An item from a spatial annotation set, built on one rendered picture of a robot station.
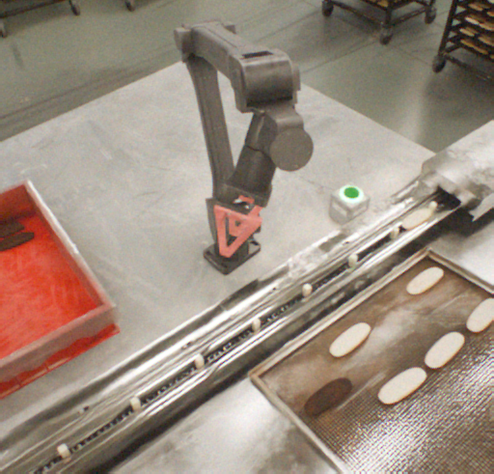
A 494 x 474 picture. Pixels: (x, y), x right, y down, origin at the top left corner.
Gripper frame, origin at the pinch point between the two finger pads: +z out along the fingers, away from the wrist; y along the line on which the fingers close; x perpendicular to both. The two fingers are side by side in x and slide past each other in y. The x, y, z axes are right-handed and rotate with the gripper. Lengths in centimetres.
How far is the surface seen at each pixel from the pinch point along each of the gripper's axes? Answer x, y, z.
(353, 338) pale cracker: -27.4, 15.9, 16.0
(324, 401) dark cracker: -23.9, 3.4, 22.9
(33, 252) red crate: 45, 37, 33
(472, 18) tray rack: -82, 267, -83
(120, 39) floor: 129, 305, -4
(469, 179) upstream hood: -49, 58, -15
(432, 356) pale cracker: -40.7, 12.0, 12.3
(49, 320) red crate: 32, 21, 39
